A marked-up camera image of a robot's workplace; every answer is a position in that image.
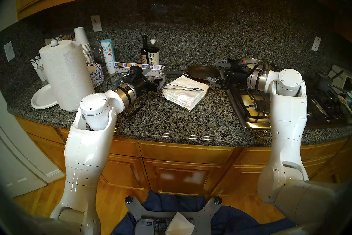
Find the stainless steel pot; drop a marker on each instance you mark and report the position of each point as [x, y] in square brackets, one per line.
[251, 60]

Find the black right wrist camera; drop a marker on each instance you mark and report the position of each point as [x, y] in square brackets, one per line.
[238, 64]

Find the white plastic fork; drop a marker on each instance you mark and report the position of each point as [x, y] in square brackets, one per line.
[38, 60]
[33, 62]

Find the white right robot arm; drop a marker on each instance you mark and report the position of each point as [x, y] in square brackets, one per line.
[288, 116]

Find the white paper towel roll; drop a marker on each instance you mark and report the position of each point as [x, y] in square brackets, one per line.
[67, 74]

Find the soy sauce bottle white cap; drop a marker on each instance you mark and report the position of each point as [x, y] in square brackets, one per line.
[153, 55]

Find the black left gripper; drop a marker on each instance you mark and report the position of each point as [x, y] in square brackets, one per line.
[144, 85]

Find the floral ceramic spoon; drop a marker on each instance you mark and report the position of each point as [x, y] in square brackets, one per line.
[343, 102]

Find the narrow wooden lower cabinet door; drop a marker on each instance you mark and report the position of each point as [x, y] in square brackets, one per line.
[123, 172]

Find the dark blue cloth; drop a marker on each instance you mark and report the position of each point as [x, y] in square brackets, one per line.
[236, 220]

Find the paper towel holder with knob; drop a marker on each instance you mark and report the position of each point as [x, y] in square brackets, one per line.
[54, 42]

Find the dark glass bottle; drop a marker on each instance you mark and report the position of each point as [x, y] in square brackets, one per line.
[144, 54]

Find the black kettle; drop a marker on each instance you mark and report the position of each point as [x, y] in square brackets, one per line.
[321, 81]

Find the black gas stovetop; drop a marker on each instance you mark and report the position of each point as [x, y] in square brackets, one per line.
[255, 116]

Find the white wall outlet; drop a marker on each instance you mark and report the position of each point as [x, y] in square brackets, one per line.
[316, 44]
[96, 23]

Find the wooden lower cabinet unit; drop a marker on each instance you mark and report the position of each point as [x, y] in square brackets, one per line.
[247, 171]

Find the black base knob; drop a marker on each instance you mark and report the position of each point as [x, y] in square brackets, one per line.
[128, 199]
[217, 200]

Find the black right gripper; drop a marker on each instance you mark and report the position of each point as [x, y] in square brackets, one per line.
[236, 80]

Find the white napkin stack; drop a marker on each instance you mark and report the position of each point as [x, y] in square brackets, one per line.
[184, 96]

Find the blue white leaf canister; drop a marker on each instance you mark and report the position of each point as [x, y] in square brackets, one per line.
[108, 55]

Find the patterned paper bowl stack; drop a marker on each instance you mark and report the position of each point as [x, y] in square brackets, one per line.
[97, 76]

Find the white paper plate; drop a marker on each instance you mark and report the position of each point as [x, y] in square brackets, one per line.
[42, 98]

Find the wide wooden lower cabinet door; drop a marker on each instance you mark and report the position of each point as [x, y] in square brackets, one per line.
[183, 178]

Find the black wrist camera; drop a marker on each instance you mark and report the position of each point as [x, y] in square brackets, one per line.
[136, 71]
[238, 64]

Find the wooden toothpick bundle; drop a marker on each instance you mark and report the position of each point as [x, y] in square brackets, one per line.
[66, 37]

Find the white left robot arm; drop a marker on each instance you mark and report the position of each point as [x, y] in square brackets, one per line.
[88, 140]

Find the white light switch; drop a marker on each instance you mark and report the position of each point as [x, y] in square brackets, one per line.
[9, 51]

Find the folded white napkin on base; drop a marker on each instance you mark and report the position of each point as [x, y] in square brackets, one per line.
[178, 226]

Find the wide wooden drawer front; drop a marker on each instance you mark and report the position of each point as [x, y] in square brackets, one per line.
[187, 152]

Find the clear plastic bag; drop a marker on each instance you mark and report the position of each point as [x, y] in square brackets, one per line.
[97, 50]

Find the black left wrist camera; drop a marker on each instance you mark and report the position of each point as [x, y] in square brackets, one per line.
[136, 71]

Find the white paper cup stack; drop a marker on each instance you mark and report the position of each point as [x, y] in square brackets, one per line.
[82, 41]

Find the dark frying pan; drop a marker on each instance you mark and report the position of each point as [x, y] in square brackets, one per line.
[202, 72]

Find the blue white cup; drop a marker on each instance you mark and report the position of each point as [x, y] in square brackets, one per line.
[349, 98]

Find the grey metal robot base frame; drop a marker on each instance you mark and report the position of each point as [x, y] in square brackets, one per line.
[205, 218]

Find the long blue white wrap box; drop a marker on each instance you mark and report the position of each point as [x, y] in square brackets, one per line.
[123, 65]

